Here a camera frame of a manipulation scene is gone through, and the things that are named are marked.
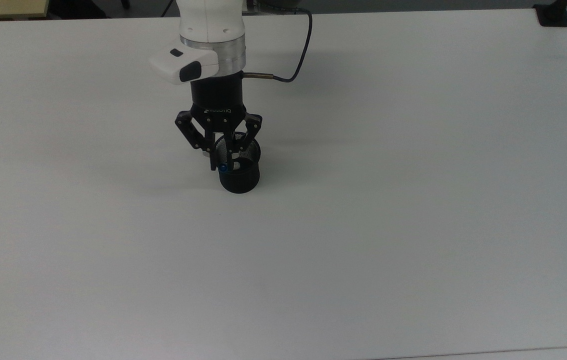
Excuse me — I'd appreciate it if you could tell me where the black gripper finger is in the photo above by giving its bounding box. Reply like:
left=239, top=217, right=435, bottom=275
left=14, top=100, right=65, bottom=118
left=174, top=110, right=219, bottom=172
left=227, top=113, right=263, bottom=171

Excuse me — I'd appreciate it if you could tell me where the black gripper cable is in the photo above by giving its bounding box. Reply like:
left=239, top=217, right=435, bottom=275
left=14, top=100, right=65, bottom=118
left=242, top=0, right=313, bottom=84

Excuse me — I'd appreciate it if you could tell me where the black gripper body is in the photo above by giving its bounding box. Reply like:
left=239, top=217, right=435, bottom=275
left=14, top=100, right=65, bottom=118
left=189, top=71, right=249, bottom=135

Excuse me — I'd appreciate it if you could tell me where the black table clamp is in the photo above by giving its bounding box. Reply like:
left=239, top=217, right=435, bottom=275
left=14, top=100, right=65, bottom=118
left=533, top=0, right=567, bottom=27

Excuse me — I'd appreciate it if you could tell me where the black mesh pen cup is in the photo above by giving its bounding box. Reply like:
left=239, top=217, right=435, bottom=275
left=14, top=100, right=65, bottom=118
left=212, top=131, right=262, bottom=195

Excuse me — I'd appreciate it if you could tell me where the beige board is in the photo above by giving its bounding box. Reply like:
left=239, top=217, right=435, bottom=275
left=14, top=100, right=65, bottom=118
left=0, top=0, right=50, bottom=21

